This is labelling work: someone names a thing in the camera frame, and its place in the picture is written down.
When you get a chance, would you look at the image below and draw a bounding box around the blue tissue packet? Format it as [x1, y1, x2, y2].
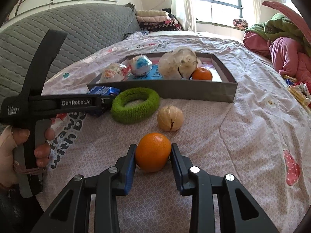
[87, 86, 120, 96]

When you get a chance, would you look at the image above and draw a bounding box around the red white snack ball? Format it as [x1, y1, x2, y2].
[99, 63, 130, 83]

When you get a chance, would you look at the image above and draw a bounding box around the green fuzzy ring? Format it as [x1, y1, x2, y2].
[110, 87, 161, 124]

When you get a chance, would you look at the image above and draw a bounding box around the large orange mandarin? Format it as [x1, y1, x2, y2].
[135, 133, 171, 173]

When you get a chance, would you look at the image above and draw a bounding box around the blue white snack ball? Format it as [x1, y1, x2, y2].
[129, 55, 152, 76]

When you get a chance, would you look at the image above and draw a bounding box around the beige round onion-like ball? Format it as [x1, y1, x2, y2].
[157, 105, 184, 131]

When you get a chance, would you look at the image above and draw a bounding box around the small orange mandarin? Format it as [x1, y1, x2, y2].
[192, 67, 212, 81]

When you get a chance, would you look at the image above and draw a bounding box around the cream drawstring cloth bag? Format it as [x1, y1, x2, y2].
[158, 47, 201, 79]

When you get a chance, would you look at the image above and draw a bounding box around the person's left hand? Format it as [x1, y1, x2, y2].
[0, 126, 51, 193]

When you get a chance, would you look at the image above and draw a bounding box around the pink patterned bed sheet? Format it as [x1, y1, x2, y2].
[37, 33, 310, 232]

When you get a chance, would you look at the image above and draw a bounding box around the grey quilted headboard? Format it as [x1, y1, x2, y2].
[1, 3, 140, 99]

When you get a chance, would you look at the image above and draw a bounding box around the pile of snack packets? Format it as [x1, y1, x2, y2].
[283, 75, 310, 115]

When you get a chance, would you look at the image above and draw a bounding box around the grey box lid tray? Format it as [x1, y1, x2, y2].
[87, 53, 238, 103]

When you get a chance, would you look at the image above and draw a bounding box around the stack of folded blankets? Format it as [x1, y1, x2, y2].
[135, 9, 183, 32]

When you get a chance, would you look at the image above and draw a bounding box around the pink crumpled quilt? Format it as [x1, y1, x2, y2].
[243, 1, 310, 90]

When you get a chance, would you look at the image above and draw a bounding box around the white curtain left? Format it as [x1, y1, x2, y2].
[171, 0, 197, 32]

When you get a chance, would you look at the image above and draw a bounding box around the floral cloth on windowsill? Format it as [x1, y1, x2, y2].
[233, 18, 249, 30]

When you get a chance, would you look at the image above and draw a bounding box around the green blanket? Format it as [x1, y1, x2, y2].
[245, 13, 310, 45]

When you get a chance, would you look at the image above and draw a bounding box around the window with dark frame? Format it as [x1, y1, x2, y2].
[193, 0, 256, 26]

